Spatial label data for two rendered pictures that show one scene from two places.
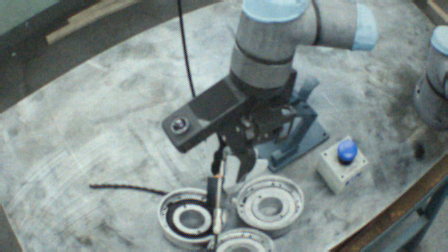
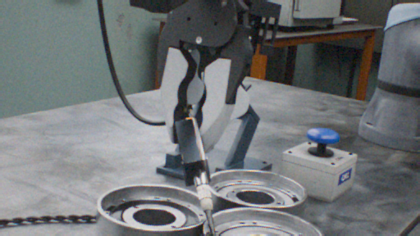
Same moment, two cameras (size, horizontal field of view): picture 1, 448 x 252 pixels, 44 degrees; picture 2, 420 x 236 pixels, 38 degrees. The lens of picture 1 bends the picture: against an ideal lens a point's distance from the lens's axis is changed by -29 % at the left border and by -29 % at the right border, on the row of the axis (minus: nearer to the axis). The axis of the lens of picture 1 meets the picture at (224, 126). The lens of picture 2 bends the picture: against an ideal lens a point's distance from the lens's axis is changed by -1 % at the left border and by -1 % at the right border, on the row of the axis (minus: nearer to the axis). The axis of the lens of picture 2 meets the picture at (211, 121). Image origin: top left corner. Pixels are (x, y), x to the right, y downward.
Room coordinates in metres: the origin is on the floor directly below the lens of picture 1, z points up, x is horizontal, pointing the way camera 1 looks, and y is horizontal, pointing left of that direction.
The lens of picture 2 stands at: (0.10, 0.19, 1.06)
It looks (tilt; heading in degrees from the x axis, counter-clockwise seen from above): 15 degrees down; 338
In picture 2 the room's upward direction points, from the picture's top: 6 degrees clockwise
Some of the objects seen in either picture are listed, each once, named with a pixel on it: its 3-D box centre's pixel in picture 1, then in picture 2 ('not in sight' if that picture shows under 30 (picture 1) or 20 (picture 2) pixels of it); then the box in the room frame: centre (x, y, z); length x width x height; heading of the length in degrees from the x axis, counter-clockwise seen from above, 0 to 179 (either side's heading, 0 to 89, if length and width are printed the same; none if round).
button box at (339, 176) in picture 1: (345, 164); (320, 168); (0.71, -0.21, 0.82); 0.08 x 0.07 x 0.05; 126
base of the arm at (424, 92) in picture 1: (440, 91); (408, 111); (0.90, -0.48, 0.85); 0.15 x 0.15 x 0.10
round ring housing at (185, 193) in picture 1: (192, 222); (153, 225); (0.59, 0.04, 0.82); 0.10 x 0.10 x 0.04
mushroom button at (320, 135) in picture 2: (346, 156); (321, 149); (0.71, -0.20, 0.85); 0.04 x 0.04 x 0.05
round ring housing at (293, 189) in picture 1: (270, 209); (254, 205); (0.62, -0.08, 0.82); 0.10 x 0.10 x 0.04
